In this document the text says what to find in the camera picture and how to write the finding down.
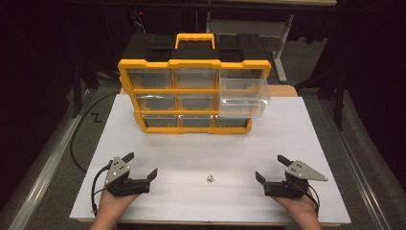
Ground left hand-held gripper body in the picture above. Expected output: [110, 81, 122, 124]
[104, 155, 151, 197]

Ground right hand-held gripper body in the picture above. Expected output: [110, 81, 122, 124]
[263, 160, 329, 199]

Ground clear plastic drawer bin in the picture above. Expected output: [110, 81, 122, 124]
[218, 77, 272, 119]

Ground person's left hand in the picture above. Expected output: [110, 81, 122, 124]
[95, 190, 142, 221]

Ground person's right hand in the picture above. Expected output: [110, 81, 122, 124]
[271, 188, 320, 221]

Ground white board sheet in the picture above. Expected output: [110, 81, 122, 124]
[69, 93, 352, 225]

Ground black stand leg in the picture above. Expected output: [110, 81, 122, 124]
[295, 63, 349, 132]
[70, 47, 101, 120]

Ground grid of small clear drawers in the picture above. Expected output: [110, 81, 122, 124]
[127, 68, 250, 128]

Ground white metal stand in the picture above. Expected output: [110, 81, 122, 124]
[205, 12, 295, 84]

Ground yellow and black organizer cabinet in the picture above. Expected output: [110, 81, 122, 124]
[117, 33, 272, 135]

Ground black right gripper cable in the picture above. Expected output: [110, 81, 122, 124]
[304, 183, 321, 218]

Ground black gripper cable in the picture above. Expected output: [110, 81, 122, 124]
[90, 165, 113, 216]
[304, 183, 321, 218]

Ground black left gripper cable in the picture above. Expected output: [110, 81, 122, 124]
[90, 165, 113, 216]

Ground black floor cable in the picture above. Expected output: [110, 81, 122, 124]
[70, 91, 121, 174]

